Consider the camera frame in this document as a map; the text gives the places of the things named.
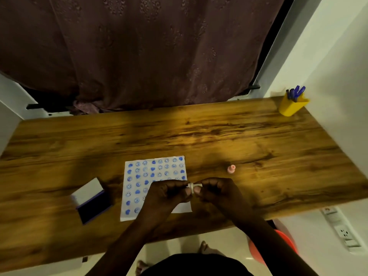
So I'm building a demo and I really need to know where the person's left hand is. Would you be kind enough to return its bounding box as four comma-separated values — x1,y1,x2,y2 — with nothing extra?
137,180,194,228

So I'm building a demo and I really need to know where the person's right hand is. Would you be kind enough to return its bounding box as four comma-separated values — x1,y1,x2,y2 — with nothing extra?
193,177,254,228

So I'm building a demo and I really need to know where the person's right forearm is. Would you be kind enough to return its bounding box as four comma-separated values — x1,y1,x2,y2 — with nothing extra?
233,211,320,276

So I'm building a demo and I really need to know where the person's left forearm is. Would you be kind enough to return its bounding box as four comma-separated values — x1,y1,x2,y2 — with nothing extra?
86,219,157,276

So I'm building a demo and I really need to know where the white paper with blue stamps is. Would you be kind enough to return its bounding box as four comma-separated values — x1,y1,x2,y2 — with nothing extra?
120,156,192,222

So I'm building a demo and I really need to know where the person's right foot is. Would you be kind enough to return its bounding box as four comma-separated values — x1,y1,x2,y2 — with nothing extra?
198,240,227,257

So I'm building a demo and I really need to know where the person's foot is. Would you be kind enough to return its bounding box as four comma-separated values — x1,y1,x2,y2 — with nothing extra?
135,260,150,276
198,240,227,257

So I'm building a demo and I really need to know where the person's black garment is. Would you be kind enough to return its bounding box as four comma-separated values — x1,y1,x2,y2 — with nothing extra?
139,253,254,276

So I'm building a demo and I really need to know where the person's left foot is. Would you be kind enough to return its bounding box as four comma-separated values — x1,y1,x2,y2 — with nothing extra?
135,260,150,276

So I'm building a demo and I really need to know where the open blue ink pad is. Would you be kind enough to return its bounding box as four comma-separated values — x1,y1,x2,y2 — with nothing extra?
71,177,113,225

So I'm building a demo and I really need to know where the orange plastic stool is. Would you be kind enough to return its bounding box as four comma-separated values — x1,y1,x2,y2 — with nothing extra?
247,229,299,266

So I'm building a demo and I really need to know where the yellow pen holder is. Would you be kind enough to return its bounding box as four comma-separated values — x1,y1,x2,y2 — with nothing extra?
278,93,310,117

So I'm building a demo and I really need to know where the white power strip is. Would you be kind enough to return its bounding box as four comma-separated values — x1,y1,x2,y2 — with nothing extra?
320,206,366,254

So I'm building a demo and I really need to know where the brown patterned curtain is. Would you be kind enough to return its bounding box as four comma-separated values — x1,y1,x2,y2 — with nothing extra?
0,0,287,115

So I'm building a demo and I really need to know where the white window frame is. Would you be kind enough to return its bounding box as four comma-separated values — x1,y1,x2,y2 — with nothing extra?
0,0,325,121

